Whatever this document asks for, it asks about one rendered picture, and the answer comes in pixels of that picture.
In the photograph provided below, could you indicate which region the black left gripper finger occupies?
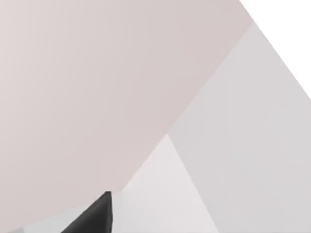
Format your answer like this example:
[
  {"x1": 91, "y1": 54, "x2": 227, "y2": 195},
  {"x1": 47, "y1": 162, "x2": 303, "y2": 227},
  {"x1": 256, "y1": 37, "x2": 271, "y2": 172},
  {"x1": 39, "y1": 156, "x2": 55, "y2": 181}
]
[{"x1": 60, "y1": 190, "x2": 114, "y2": 233}]

